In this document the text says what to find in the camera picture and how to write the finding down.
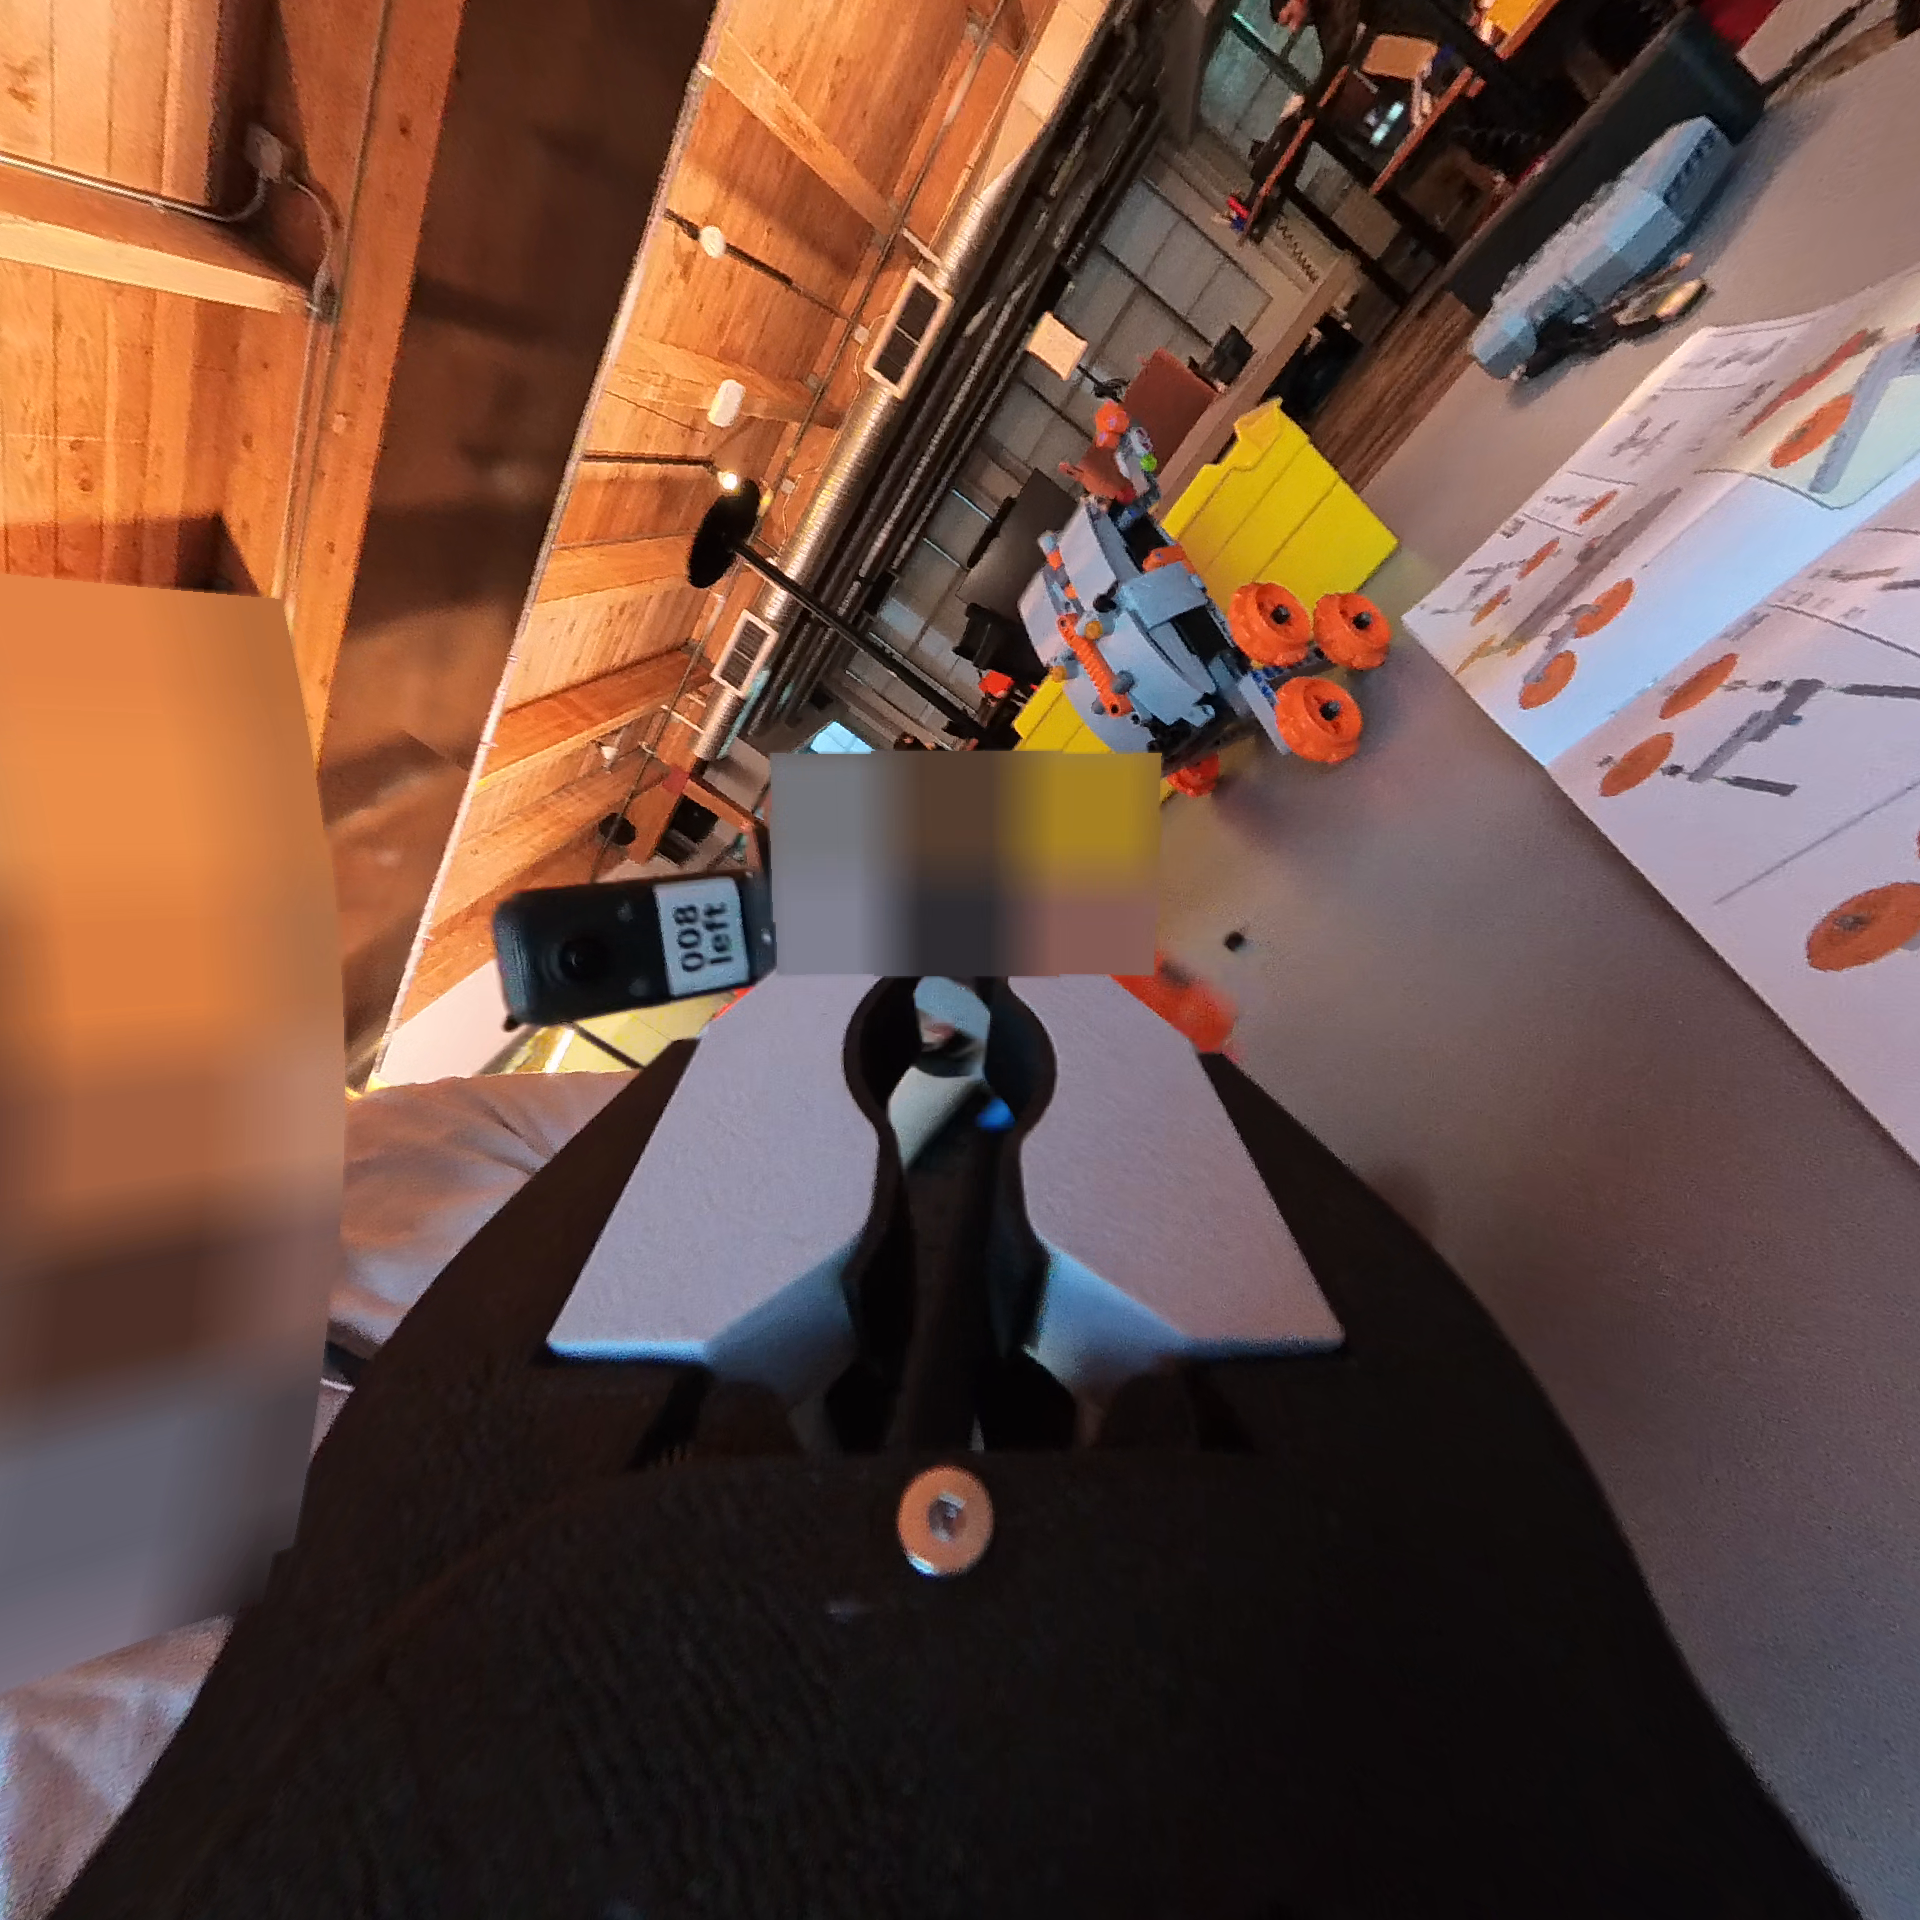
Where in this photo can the white ceiling vent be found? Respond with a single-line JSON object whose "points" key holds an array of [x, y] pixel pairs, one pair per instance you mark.
{"points": [[909, 332], [745, 655]]}

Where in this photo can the grey toy robot orange wheels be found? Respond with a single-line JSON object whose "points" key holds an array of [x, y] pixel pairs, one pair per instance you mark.
{"points": [[1156, 615]]}

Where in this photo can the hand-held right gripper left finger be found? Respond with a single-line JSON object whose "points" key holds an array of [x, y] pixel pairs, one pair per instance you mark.
{"points": [[720, 1183]]}

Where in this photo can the silver ventilation duct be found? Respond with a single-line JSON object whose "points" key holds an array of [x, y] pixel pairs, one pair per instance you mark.
{"points": [[915, 373]]}

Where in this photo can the open instruction booklet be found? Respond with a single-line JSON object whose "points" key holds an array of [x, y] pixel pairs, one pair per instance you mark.
{"points": [[1724, 676]]}

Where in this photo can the black case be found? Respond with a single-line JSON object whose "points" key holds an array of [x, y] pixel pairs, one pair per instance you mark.
{"points": [[1694, 89]]}

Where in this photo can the background storage shelving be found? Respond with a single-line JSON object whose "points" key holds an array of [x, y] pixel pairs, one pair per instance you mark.
{"points": [[1348, 105]]}

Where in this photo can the black pendant lamp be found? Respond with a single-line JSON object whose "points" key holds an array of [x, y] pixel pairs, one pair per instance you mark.
{"points": [[723, 535]]}

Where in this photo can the stack of yellow bins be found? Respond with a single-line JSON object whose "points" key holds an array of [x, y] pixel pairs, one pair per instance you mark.
{"points": [[1290, 495]]}

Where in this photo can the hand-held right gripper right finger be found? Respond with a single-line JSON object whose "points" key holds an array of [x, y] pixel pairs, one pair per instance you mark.
{"points": [[1168, 1183]]}

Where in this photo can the grey battery box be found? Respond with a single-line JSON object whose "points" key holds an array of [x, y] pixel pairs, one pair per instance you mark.
{"points": [[1606, 240]]}

